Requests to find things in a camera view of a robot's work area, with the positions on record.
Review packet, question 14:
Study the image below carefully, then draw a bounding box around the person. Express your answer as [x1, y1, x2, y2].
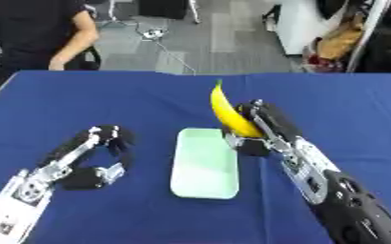
[0, 0, 102, 96]

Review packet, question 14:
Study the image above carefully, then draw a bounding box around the yellow banana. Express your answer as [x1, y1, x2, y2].
[209, 79, 264, 139]

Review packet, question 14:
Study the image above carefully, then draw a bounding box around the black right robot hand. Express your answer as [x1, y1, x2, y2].
[222, 98, 304, 157]

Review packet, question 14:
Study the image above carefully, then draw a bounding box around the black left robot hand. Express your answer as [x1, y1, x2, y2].
[35, 124, 135, 192]

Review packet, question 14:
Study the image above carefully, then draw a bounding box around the tan bag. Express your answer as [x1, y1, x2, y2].
[314, 12, 369, 62]

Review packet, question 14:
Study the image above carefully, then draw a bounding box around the pale green rectangular tray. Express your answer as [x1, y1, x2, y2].
[169, 127, 241, 200]

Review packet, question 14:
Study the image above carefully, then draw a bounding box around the white cabinet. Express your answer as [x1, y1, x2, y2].
[262, 0, 391, 73]

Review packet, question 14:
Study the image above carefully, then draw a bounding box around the small white device on floor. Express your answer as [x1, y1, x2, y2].
[140, 28, 169, 42]

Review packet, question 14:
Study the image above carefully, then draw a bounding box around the white cable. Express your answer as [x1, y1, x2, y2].
[130, 22, 199, 76]

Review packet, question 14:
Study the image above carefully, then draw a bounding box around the black chair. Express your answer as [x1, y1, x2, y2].
[63, 46, 104, 71]

